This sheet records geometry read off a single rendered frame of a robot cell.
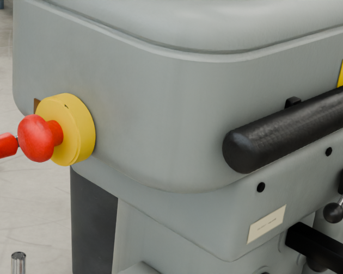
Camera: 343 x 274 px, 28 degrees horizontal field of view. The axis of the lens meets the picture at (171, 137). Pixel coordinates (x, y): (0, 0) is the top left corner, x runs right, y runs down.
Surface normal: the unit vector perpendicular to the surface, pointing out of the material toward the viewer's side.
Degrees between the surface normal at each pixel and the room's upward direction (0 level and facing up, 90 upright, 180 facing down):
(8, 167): 0
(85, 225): 94
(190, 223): 90
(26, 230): 0
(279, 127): 48
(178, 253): 90
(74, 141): 90
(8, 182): 0
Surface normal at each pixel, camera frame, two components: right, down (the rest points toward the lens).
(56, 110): -0.67, 0.26
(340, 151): 0.73, 0.36
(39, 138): -0.17, 0.18
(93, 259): -0.40, 0.42
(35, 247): 0.11, -0.90
